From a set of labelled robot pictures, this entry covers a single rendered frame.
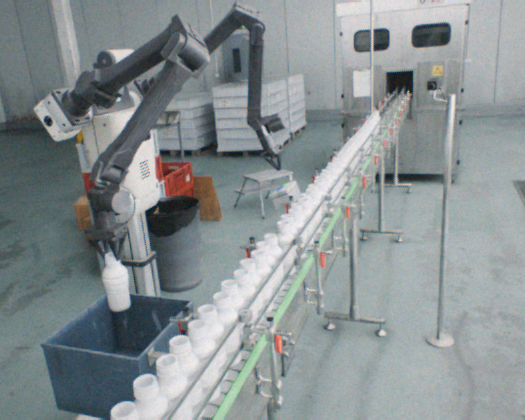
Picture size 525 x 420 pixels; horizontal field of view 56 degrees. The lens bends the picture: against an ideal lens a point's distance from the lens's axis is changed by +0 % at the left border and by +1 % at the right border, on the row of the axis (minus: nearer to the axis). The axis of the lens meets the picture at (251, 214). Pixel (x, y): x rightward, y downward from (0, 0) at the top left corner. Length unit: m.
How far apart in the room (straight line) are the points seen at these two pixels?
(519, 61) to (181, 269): 9.28
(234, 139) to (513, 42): 6.14
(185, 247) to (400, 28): 3.66
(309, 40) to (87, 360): 10.87
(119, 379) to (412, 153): 5.19
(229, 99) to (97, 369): 7.07
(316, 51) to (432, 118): 6.14
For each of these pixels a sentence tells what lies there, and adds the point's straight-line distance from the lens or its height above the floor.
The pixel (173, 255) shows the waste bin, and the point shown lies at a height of 0.31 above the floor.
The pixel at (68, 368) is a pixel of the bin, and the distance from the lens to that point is 1.48.
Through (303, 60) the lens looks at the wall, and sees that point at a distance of 11.90.
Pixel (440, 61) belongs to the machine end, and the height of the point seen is 1.40.
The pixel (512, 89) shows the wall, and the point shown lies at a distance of 11.66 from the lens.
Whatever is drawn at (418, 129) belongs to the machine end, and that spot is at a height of 0.65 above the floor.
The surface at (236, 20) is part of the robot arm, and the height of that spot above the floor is 1.76.
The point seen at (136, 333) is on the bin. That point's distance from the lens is 1.71.
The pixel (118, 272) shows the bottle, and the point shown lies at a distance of 1.40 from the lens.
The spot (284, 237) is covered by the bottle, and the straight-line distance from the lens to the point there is 1.46.
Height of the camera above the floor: 1.66
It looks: 18 degrees down
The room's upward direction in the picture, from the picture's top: 5 degrees counter-clockwise
